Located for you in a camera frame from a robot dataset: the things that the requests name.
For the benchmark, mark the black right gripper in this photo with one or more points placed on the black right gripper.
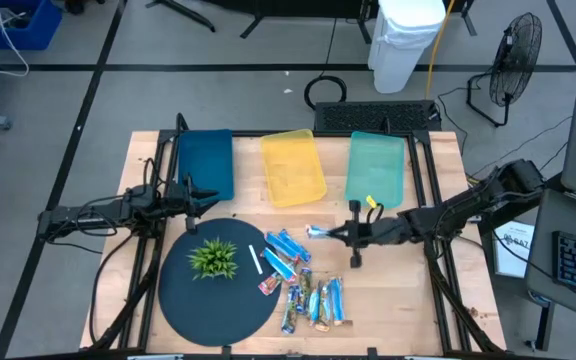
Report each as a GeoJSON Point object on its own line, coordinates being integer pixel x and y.
{"type": "Point", "coordinates": [378, 232]}

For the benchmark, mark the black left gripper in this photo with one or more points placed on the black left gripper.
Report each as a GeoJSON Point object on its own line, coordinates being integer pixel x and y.
{"type": "Point", "coordinates": [180, 205]}

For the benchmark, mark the blue wrapper granola bar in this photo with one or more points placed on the blue wrapper granola bar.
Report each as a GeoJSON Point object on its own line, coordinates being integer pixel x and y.
{"type": "Point", "coordinates": [314, 307]}
{"type": "Point", "coordinates": [295, 246]}
{"type": "Point", "coordinates": [314, 231]}
{"type": "Point", "coordinates": [278, 265]}

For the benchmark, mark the brown snack packet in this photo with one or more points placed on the brown snack packet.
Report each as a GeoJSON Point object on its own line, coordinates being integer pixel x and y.
{"type": "Point", "coordinates": [279, 245]}

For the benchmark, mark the oatmeal raisin granola bar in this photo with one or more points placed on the oatmeal raisin granola bar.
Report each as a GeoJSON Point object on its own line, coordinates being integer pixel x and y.
{"type": "Point", "coordinates": [290, 312]}
{"type": "Point", "coordinates": [305, 290]}

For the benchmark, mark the red wrapper granola bar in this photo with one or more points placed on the red wrapper granola bar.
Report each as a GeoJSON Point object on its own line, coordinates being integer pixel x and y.
{"type": "Point", "coordinates": [269, 285]}

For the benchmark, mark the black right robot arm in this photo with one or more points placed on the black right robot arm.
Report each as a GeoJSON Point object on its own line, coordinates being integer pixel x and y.
{"type": "Point", "coordinates": [468, 202]}

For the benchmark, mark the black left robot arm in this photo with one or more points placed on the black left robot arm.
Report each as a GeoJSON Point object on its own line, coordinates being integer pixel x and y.
{"type": "Point", "coordinates": [93, 216]}

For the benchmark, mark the blue plastic bin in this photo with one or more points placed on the blue plastic bin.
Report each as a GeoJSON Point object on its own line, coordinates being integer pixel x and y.
{"type": "Point", "coordinates": [208, 160]}

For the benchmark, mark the yellow tag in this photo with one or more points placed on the yellow tag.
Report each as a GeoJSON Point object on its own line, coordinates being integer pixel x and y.
{"type": "Point", "coordinates": [371, 201]}

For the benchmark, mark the green plant in white pot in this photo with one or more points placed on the green plant in white pot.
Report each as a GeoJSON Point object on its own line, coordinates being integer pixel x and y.
{"type": "Point", "coordinates": [213, 259]}

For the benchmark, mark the teal plastic bin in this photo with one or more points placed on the teal plastic bin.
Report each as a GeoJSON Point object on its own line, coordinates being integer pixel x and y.
{"type": "Point", "coordinates": [375, 167]}

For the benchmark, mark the small white stick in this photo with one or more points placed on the small white stick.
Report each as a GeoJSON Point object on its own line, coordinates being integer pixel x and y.
{"type": "Point", "coordinates": [255, 259]}

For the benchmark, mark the yellow plastic bin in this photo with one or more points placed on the yellow plastic bin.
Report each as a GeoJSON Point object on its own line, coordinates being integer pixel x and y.
{"type": "Point", "coordinates": [293, 167]}

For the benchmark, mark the round dark blue woven mat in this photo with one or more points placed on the round dark blue woven mat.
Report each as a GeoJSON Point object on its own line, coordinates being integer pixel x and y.
{"type": "Point", "coordinates": [218, 310]}

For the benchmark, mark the black mesh computer case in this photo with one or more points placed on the black mesh computer case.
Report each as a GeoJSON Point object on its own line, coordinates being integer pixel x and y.
{"type": "Point", "coordinates": [368, 116]}

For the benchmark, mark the white paper sign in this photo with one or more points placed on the white paper sign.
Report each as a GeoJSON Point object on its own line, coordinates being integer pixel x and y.
{"type": "Point", "coordinates": [513, 255]}

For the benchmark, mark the white trash can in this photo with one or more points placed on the white trash can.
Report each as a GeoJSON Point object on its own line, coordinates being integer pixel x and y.
{"type": "Point", "coordinates": [398, 50]}

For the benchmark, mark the blue storage crate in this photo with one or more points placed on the blue storage crate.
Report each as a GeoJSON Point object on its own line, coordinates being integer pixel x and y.
{"type": "Point", "coordinates": [38, 30]}

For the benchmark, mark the black floor fan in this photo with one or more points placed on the black floor fan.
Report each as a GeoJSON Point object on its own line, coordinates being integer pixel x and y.
{"type": "Point", "coordinates": [515, 60]}

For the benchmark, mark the black aluminium table frame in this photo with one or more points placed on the black aluminium table frame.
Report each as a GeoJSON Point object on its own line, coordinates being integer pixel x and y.
{"type": "Point", "coordinates": [248, 134]}

